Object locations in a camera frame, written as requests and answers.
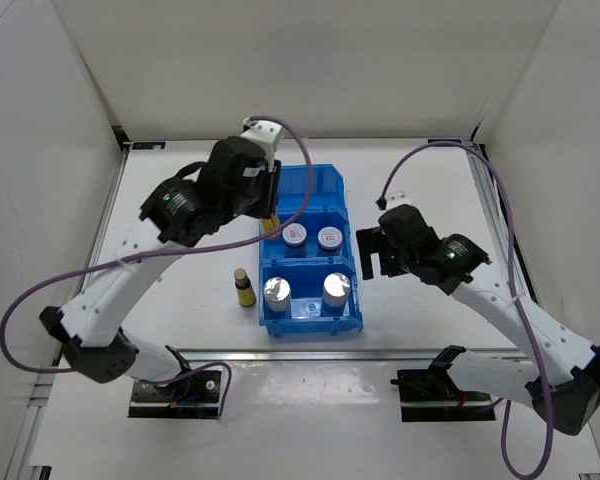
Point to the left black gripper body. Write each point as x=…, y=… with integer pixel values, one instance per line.
x=260, y=199

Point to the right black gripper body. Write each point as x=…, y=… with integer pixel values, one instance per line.
x=394, y=261

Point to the red-logo lid jar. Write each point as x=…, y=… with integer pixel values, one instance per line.
x=295, y=240
x=329, y=241

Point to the small amber bottle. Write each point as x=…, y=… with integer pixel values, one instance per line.
x=243, y=285
x=270, y=226

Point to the silver-lid blue-label bottle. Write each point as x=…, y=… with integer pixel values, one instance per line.
x=277, y=298
x=336, y=291

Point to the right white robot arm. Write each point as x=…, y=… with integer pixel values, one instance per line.
x=563, y=384

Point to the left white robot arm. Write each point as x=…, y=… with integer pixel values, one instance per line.
x=181, y=210

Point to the blue three-compartment plastic bin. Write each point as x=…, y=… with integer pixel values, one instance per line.
x=327, y=207

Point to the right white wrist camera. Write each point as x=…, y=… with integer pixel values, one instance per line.
x=392, y=200

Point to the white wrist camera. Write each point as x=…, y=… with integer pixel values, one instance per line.
x=392, y=200
x=265, y=134

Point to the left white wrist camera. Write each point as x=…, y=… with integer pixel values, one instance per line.
x=265, y=134

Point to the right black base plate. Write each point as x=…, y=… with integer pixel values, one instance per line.
x=422, y=402

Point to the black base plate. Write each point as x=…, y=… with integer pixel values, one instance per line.
x=201, y=396
x=422, y=402

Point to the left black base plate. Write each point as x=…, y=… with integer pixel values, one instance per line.
x=201, y=396

